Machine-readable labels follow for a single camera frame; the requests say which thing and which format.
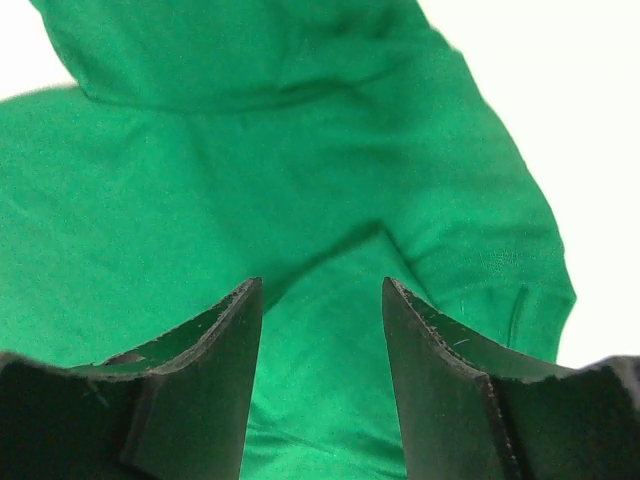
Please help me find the green t shirt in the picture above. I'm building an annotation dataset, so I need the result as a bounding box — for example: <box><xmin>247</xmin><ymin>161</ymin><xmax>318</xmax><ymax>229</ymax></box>
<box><xmin>1</xmin><ymin>1</ymin><xmax>576</xmax><ymax>479</ymax></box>

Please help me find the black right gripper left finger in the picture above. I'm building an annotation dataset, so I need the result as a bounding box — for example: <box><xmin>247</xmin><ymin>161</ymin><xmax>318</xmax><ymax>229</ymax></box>
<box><xmin>1</xmin><ymin>278</ymin><xmax>263</xmax><ymax>479</ymax></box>

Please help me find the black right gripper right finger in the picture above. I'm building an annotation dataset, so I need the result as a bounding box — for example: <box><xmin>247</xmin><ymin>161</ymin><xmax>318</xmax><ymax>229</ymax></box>
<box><xmin>382</xmin><ymin>278</ymin><xmax>639</xmax><ymax>479</ymax></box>

